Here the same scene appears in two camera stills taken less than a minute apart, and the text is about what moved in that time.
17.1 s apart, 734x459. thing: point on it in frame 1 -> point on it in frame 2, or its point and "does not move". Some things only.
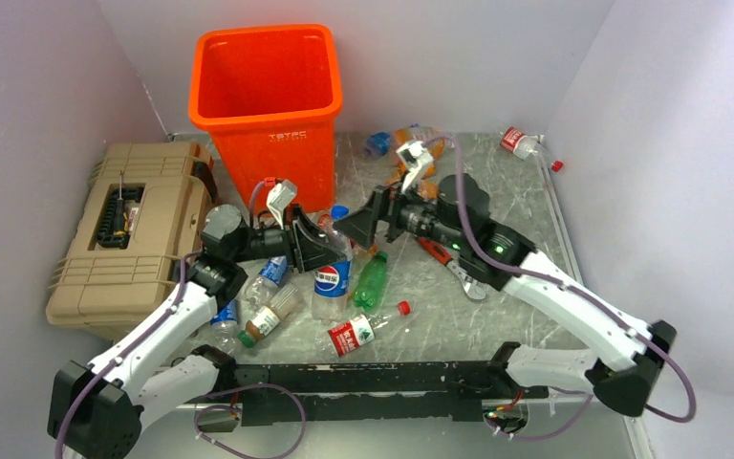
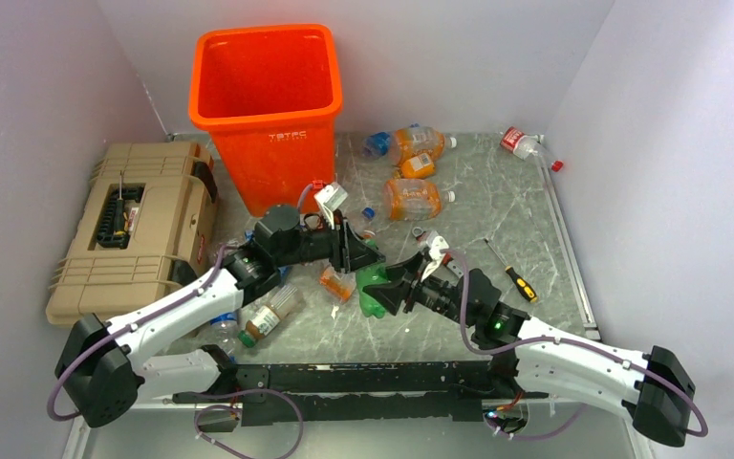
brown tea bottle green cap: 268,317 does not move
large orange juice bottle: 435,142 does not move
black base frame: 367,391 does not move
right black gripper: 362,223 -> 391,294
